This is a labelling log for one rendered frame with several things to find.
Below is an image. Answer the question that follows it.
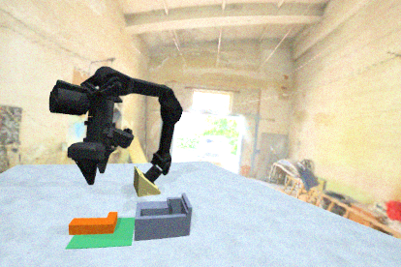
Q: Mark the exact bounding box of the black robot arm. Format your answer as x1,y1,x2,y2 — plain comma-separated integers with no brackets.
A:
49,66,183,186

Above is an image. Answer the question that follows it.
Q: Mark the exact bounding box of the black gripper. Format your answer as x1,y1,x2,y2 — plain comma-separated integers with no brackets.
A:
67,116,118,186

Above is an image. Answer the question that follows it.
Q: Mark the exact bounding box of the orange l-shaped part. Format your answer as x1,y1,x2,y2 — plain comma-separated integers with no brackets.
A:
69,212,118,235

